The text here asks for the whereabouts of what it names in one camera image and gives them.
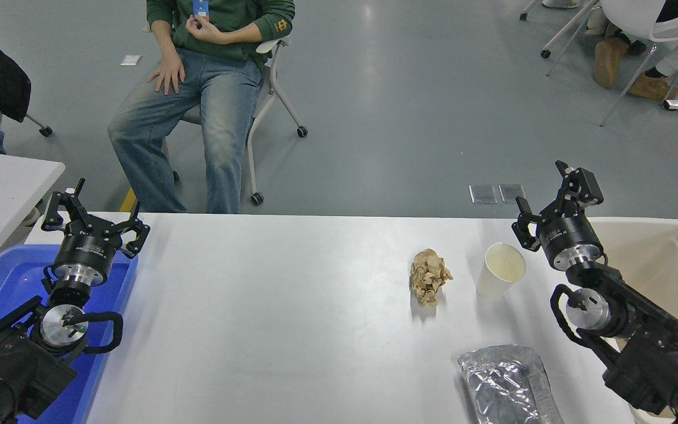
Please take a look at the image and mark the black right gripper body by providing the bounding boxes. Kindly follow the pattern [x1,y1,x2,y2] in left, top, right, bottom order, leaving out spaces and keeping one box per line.
[538,213,604,263]

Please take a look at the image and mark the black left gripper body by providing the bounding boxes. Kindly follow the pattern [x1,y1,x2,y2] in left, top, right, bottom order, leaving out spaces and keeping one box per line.
[52,231,117,274]

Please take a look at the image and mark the white paper cup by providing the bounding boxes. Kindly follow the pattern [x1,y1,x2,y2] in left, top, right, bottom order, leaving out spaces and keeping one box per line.
[476,242,527,301]

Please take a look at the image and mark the tan paper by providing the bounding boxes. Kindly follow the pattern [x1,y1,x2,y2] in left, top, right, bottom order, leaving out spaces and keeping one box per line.
[410,248,454,307]

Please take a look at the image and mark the silver foil tray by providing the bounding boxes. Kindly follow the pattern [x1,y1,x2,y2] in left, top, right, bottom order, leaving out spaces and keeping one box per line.
[457,344,564,424]

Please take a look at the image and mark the person's right hand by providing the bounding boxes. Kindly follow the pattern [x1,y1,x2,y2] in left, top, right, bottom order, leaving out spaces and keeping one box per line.
[147,50,187,96]

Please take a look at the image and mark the person's left hand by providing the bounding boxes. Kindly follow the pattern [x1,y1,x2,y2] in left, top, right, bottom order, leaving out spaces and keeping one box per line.
[186,14,225,45]

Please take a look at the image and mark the silver floor plate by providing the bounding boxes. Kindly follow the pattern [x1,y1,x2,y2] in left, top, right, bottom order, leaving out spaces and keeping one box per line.
[469,184,498,205]
[498,184,528,204]

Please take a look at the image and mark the blue plastic tray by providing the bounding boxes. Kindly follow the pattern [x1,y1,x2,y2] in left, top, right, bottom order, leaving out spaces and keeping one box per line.
[0,244,139,424]

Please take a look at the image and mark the grey wheeled chair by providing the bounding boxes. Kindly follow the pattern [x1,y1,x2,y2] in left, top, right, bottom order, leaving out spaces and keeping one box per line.
[0,109,54,138]

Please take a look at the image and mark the large pale plastic bin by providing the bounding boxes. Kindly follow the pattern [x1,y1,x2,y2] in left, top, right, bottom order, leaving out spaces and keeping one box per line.
[586,217,678,424]

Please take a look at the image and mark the person with tan boots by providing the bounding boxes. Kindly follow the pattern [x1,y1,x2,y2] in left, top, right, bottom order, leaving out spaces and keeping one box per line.
[586,0,678,102]

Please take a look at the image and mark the seated person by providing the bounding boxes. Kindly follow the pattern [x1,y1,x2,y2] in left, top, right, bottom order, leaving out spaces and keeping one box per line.
[108,0,296,214]

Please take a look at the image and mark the white shell chair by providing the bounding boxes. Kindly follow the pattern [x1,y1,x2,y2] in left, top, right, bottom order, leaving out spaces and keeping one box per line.
[600,0,678,127]

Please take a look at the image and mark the white wheeled chair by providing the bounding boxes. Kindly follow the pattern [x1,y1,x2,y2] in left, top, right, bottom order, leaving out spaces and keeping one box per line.
[162,37,309,207]

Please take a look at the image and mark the white wheeled frame legs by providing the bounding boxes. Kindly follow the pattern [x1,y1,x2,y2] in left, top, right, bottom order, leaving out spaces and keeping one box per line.
[519,0,601,77]

